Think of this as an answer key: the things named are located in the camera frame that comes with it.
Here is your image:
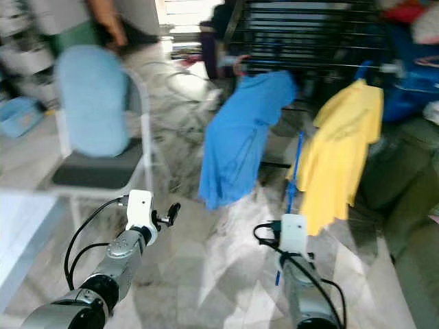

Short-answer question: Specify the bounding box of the red garment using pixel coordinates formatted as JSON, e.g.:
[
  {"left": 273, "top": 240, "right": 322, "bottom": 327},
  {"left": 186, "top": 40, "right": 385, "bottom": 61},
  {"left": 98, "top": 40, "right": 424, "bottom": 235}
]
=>
[{"left": 381, "top": 0, "right": 426, "bottom": 25}]

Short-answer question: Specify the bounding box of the yellow shirt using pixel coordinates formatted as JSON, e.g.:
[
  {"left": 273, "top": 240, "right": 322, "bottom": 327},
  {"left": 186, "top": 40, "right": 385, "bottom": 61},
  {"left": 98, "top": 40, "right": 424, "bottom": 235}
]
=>
[{"left": 287, "top": 79, "right": 385, "bottom": 237}]

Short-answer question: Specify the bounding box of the blue plastic hanger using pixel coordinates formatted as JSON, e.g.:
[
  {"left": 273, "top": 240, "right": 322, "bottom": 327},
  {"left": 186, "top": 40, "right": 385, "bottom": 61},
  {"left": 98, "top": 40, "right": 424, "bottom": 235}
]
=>
[
  {"left": 274, "top": 130, "right": 306, "bottom": 287},
  {"left": 353, "top": 60, "right": 378, "bottom": 83}
]

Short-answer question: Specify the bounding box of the white tubular frame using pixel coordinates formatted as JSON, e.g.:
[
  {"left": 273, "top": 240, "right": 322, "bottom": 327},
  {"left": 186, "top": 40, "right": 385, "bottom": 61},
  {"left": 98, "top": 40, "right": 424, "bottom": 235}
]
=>
[{"left": 144, "top": 58, "right": 224, "bottom": 114}]

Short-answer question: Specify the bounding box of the white plastic folding table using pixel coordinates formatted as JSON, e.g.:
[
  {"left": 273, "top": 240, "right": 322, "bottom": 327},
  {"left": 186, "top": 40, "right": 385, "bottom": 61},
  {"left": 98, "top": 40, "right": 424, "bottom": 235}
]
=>
[{"left": 0, "top": 191, "right": 62, "bottom": 316}]

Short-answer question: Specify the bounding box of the clear plastic drawer unit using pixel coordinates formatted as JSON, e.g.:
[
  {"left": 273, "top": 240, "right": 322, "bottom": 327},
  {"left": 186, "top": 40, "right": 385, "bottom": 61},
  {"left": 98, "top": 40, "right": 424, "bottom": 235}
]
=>
[{"left": 0, "top": 0, "right": 62, "bottom": 80}]

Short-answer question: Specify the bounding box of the blue bag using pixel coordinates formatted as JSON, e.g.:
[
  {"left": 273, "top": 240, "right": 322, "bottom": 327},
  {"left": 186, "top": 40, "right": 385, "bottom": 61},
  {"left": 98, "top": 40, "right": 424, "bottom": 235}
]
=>
[{"left": 381, "top": 27, "right": 439, "bottom": 124}]

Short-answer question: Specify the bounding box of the pink hanger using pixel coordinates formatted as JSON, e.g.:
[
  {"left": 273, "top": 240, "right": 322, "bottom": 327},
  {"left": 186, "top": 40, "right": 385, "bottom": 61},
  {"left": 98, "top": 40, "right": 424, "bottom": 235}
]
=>
[{"left": 233, "top": 53, "right": 251, "bottom": 75}]

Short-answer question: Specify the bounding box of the grey white folding chair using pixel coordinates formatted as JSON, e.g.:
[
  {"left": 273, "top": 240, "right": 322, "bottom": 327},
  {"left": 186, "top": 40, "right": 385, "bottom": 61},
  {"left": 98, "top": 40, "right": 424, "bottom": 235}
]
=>
[{"left": 51, "top": 65, "right": 155, "bottom": 199}]

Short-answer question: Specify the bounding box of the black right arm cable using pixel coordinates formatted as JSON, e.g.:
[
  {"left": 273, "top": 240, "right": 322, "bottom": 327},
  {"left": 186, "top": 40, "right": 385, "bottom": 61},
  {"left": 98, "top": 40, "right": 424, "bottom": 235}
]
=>
[{"left": 252, "top": 221, "right": 349, "bottom": 329}]

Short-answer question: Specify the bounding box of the grey green leather sofa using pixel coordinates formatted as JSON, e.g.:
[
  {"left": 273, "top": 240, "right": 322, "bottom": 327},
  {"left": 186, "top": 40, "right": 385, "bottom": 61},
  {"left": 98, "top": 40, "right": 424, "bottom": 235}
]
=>
[{"left": 350, "top": 117, "right": 439, "bottom": 329}]

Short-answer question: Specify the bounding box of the light blue pillow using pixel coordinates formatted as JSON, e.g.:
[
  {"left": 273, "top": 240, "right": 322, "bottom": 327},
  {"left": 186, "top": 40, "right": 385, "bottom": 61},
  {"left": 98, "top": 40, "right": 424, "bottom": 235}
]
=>
[{"left": 55, "top": 45, "right": 132, "bottom": 158}]

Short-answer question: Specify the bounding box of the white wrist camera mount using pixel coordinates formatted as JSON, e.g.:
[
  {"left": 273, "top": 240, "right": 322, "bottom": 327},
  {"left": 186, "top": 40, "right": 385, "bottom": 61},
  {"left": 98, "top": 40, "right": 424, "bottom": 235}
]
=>
[
  {"left": 126, "top": 190, "right": 154, "bottom": 230},
  {"left": 279, "top": 214, "right": 309, "bottom": 256}
]

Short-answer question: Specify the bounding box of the maroon rag pile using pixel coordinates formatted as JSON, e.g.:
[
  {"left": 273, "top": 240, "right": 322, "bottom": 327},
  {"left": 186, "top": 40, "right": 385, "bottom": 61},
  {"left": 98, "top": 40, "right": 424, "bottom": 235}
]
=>
[{"left": 171, "top": 48, "right": 200, "bottom": 62}]

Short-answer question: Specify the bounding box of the dark purple bin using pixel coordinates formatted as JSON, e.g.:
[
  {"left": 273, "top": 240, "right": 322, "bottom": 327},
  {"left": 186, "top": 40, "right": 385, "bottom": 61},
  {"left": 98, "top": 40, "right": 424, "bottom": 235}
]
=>
[{"left": 199, "top": 7, "right": 234, "bottom": 76}]

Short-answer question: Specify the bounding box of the orange brown object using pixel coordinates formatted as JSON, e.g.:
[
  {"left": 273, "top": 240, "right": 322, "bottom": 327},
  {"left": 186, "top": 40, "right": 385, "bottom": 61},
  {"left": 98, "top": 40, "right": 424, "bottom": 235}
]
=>
[{"left": 88, "top": 0, "right": 131, "bottom": 47}]

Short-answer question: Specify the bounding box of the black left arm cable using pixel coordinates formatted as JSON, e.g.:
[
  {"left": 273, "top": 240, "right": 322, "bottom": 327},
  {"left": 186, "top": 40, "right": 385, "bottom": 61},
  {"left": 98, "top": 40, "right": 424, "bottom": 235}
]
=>
[{"left": 64, "top": 197, "right": 130, "bottom": 292}]

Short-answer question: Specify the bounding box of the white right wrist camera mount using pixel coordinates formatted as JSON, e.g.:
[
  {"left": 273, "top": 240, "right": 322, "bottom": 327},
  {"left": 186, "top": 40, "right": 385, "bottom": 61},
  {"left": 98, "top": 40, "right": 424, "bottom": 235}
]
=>
[{"left": 279, "top": 214, "right": 309, "bottom": 256}]

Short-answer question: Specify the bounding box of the black clothes drying rack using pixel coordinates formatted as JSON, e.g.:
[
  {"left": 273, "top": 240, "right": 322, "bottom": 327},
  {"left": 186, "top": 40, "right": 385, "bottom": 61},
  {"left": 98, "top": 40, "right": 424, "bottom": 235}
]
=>
[{"left": 230, "top": 0, "right": 439, "bottom": 169}]

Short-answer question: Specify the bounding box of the blue shirt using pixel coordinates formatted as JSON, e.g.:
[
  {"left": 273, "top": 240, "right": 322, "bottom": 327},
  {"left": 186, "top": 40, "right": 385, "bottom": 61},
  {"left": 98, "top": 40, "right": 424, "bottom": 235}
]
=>
[{"left": 199, "top": 69, "right": 299, "bottom": 210}]

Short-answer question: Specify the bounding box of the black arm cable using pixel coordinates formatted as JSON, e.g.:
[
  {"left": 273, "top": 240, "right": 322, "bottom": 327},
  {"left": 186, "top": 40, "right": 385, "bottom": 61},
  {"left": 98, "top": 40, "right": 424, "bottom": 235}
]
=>
[
  {"left": 64, "top": 197, "right": 130, "bottom": 292},
  {"left": 252, "top": 221, "right": 349, "bottom": 329}
]

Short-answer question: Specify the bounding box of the light blue plastic basket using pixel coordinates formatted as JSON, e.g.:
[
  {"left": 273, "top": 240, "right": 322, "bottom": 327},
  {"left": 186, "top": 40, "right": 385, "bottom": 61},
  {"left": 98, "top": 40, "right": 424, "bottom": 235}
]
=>
[{"left": 0, "top": 96, "right": 42, "bottom": 138}]

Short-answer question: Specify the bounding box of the green laundry hamper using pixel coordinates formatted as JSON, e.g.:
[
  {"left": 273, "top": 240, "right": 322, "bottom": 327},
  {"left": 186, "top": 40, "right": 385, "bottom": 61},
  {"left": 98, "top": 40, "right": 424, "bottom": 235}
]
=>
[{"left": 51, "top": 17, "right": 100, "bottom": 59}]

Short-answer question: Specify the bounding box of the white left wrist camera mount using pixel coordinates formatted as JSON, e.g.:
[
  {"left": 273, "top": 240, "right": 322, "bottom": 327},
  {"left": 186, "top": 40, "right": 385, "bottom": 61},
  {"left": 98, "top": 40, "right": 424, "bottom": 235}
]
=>
[{"left": 126, "top": 190, "right": 154, "bottom": 230}]

